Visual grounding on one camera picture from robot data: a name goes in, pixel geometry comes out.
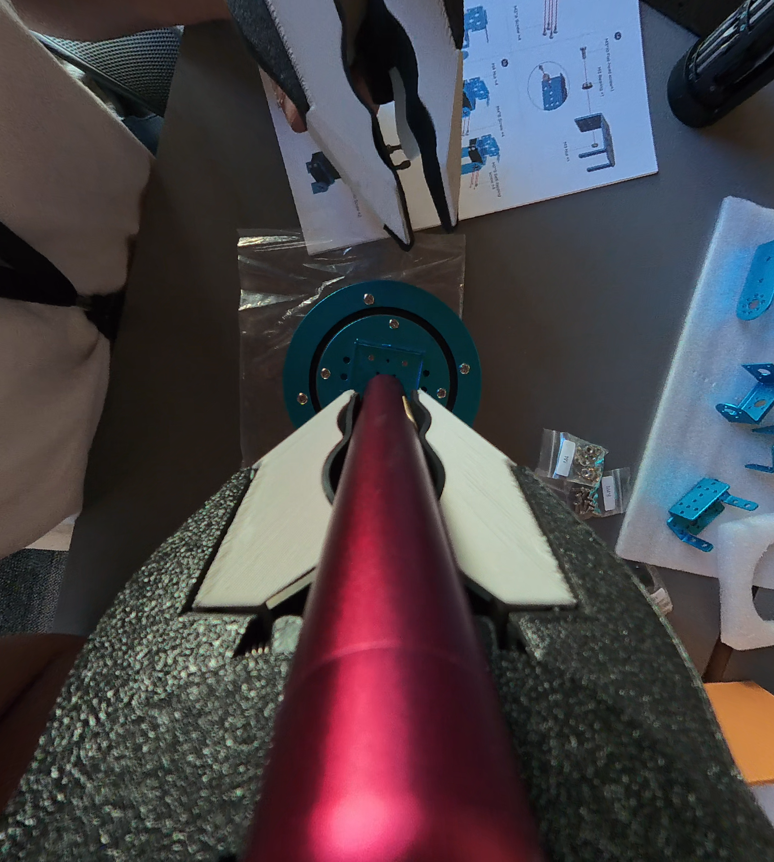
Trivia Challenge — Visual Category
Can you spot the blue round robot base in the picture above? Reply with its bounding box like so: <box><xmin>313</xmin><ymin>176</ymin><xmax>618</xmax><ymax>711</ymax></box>
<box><xmin>282</xmin><ymin>279</ymin><xmax>482</xmax><ymax>432</ymax></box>

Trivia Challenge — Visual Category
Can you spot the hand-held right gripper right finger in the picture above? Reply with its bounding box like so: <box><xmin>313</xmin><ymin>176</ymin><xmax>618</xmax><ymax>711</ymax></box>
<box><xmin>414</xmin><ymin>394</ymin><xmax>578</xmax><ymax>611</ymax></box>

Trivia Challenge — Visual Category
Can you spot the white foam ring block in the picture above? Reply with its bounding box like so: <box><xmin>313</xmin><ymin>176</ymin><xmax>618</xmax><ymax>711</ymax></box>
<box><xmin>716</xmin><ymin>507</ymin><xmax>774</xmax><ymax>652</ymax></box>

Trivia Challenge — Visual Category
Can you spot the large clear plastic bag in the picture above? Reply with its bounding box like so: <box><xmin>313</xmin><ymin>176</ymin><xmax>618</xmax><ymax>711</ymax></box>
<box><xmin>236</xmin><ymin>228</ymin><xmax>467</xmax><ymax>467</ymax></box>

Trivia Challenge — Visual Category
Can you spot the grey desk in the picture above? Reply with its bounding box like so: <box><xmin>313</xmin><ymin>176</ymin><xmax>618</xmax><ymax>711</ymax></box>
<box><xmin>57</xmin><ymin>0</ymin><xmax>774</xmax><ymax>681</ymax></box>

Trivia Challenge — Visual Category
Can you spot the orange cardboard box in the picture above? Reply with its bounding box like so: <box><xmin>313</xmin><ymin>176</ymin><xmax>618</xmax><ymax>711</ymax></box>
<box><xmin>702</xmin><ymin>680</ymin><xmax>774</xmax><ymax>862</ymax></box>

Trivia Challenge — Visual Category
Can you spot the small blue angle bracket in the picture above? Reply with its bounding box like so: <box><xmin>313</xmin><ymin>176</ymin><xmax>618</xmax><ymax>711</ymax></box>
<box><xmin>716</xmin><ymin>362</ymin><xmax>774</xmax><ymax>425</ymax></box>

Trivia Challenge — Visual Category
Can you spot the black bit holder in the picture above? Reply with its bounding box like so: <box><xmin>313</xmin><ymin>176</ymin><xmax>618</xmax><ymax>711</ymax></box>
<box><xmin>665</xmin><ymin>0</ymin><xmax>774</xmax><ymax>130</ymax></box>

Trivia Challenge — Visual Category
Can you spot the small blue U bracket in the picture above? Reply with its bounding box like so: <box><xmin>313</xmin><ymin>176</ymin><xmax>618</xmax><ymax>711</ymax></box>
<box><xmin>348</xmin><ymin>337</ymin><xmax>426</xmax><ymax>393</ymax></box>

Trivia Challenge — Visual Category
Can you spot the white foam sheet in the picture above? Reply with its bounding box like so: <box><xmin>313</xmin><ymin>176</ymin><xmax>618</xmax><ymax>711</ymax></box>
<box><xmin>615</xmin><ymin>195</ymin><xmax>774</xmax><ymax>595</ymax></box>

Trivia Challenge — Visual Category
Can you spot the white mesh chair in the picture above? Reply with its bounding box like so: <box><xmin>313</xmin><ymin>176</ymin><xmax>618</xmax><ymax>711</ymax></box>
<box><xmin>32</xmin><ymin>26</ymin><xmax>184</xmax><ymax>120</ymax></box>

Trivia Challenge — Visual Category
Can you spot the pile of labelled screw bags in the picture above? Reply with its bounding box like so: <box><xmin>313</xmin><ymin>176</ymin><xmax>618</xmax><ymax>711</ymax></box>
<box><xmin>532</xmin><ymin>426</ymin><xmax>672</xmax><ymax>615</ymax></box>

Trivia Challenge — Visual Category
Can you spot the black lanyard strap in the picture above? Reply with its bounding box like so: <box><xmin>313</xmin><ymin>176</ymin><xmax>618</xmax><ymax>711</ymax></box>
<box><xmin>0</xmin><ymin>184</ymin><xmax>123</xmax><ymax>342</ymax></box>

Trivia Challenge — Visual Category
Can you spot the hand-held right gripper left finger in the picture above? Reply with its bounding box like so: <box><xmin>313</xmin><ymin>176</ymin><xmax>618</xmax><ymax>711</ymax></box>
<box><xmin>192</xmin><ymin>391</ymin><xmax>358</xmax><ymax>614</ymax></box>

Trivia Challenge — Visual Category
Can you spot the white instruction booklet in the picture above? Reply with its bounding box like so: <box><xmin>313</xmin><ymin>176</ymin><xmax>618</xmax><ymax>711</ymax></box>
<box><xmin>259</xmin><ymin>0</ymin><xmax>660</xmax><ymax>257</ymax></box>

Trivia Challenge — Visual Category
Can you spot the person's left hand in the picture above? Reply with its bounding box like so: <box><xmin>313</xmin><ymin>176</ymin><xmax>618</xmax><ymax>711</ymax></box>
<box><xmin>281</xmin><ymin>61</ymin><xmax>383</xmax><ymax>133</ymax></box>

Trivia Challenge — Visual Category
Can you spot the red electric screwdriver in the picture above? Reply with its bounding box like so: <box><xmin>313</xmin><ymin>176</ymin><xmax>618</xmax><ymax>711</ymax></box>
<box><xmin>244</xmin><ymin>374</ymin><xmax>551</xmax><ymax>862</ymax></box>

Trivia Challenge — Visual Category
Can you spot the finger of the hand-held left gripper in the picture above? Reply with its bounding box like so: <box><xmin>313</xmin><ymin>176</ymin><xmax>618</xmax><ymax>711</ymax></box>
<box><xmin>264</xmin><ymin>0</ymin><xmax>416</xmax><ymax>251</ymax></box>
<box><xmin>379</xmin><ymin>0</ymin><xmax>466</xmax><ymax>234</ymax></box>

